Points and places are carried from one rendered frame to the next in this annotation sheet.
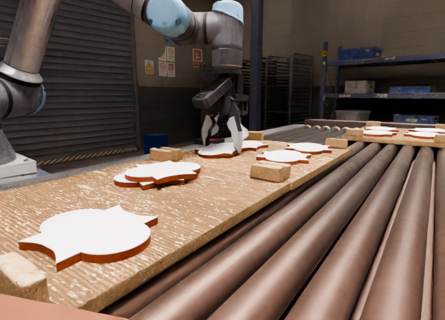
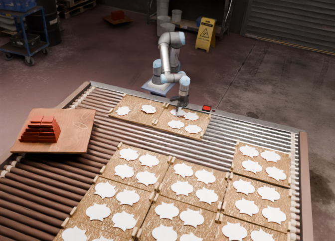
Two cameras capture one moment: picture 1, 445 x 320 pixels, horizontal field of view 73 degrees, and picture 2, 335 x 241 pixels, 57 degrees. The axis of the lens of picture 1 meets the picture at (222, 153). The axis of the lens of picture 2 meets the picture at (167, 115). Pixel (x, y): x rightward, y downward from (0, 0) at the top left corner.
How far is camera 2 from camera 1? 249 cm
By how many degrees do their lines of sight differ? 68
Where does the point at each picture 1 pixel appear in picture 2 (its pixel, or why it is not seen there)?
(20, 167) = (160, 87)
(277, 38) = not seen: outside the picture
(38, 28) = (172, 56)
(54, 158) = (316, 48)
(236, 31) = (181, 87)
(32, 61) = (172, 62)
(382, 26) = not seen: outside the picture
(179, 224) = (128, 117)
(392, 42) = not seen: outside the picture
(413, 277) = (124, 136)
